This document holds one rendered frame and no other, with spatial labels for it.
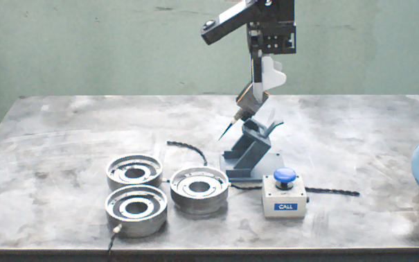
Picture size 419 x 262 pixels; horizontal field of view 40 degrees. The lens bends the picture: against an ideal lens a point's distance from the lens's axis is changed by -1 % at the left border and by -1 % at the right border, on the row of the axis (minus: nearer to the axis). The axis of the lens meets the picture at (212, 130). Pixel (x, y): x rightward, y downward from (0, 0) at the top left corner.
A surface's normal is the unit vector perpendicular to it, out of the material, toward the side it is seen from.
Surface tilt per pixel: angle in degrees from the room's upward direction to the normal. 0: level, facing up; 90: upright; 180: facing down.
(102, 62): 90
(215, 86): 90
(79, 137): 0
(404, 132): 0
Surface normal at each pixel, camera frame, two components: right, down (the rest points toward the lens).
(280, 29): 0.03, 0.47
